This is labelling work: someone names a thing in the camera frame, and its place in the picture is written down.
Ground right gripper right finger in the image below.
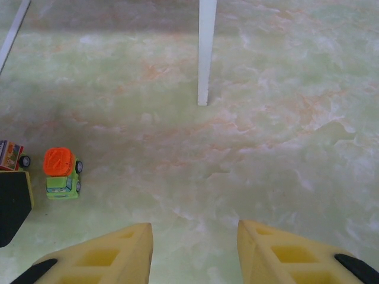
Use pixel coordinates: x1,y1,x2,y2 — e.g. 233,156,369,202
236,219,379,284

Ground wooden shelf white frame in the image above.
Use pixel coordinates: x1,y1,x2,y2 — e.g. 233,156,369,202
0,0,217,107

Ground green toy box truck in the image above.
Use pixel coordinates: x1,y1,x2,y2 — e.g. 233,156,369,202
0,139,31,172

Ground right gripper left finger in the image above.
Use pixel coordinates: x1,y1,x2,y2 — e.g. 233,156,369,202
11,222,153,284

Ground green orange mixer truck toy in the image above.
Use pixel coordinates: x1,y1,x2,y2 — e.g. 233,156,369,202
43,147,83,201

